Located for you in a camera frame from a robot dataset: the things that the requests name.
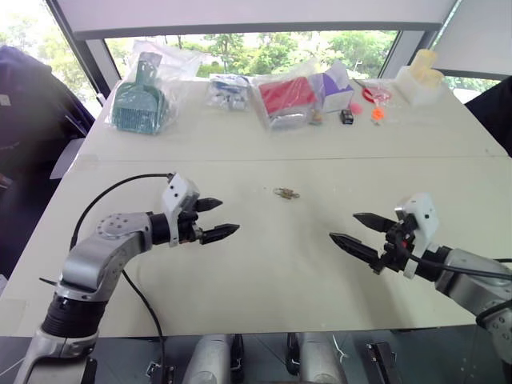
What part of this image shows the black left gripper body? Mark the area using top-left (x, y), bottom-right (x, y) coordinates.
top-left (174, 209), bottom-right (206, 246)

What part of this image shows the small clear bag with parts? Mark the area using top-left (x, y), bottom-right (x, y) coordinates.
top-left (206, 73), bottom-right (253, 113)

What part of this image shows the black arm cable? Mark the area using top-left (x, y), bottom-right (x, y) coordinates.
top-left (404, 250), bottom-right (512, 330)
top-left (68, 172), bottom-right (177, 384)

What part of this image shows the black chair back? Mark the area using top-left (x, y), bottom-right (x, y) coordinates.
top-left (463, 74), bottom-right (512, 158)

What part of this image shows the white window blind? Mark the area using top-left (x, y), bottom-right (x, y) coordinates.
top-left (51, 0), bottom-right (461, 35)

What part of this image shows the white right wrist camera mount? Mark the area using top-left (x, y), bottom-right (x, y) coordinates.
top-left (393, 192), bottom-right (440, 280)

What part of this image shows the black table clamp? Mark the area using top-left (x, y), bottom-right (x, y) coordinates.
top-left (146, 358), bottom-right (176, 384)
top-left (363, 340), bottom-right (399, 384)

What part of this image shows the white yellow plastic container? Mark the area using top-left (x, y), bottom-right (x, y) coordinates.
top-left (394, 48), bottom-right (447, 108)

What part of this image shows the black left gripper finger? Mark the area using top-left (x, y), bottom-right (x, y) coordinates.
top-left (194, 197), bottom-right (224, 214)
top-left (198, 223), bottom-right (242, 246)

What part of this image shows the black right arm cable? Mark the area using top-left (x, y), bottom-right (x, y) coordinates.
top-left (404, 250), bottom-right (512, 330)

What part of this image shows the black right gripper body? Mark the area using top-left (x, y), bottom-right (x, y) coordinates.
top-left (371, 218), bottom-right (418, 276)

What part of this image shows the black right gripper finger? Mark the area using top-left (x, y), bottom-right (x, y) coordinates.
top-left (328, 232), bottom-right (380, 266)
top-left (352, 212), bottom-right (398, 234)

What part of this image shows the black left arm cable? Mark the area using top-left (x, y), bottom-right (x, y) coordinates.
top-left (68, 172), bottom-right (177, 384)

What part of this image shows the silver rounded robot leg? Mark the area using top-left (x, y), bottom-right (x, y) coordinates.
top-left (182, 333), bottom-right (234, 384)
top-left (298, 331), bottom-right (348, 384)

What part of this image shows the green dustpan in plastic bag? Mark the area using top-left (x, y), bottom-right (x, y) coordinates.
top-left (104, 38), bottom-right (201, 137)

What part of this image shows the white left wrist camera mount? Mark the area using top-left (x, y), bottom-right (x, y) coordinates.
top-left (160, 172), bottom-right (201, 248)

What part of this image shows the purple white carton box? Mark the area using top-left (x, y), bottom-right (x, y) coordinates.
top-left (310, 60), bottom-right (356, 115)

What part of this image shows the red box in plastic bag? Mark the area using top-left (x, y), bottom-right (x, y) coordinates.
top-left (250, 66), bottom-right (321, 131)

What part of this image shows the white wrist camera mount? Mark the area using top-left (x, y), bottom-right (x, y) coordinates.
top-left (160, 172), bottom-right (201, 248)
top-left (393, 192), bottom-right (440, 280)

